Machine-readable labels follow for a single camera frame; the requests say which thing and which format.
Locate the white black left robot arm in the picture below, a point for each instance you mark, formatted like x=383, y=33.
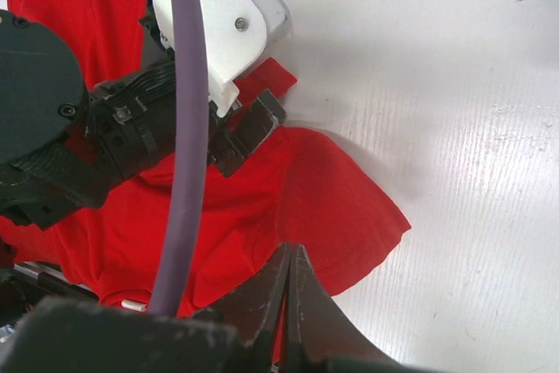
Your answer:
x=65, y=146

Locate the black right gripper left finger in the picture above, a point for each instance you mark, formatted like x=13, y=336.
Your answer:
x=254, y=309

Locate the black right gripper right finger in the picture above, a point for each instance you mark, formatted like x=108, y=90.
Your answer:
x=318, y=336

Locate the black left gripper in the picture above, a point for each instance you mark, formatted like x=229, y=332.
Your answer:
x=135, y=116

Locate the red t shirt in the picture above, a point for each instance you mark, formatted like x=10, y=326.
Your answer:
x=175, y=238

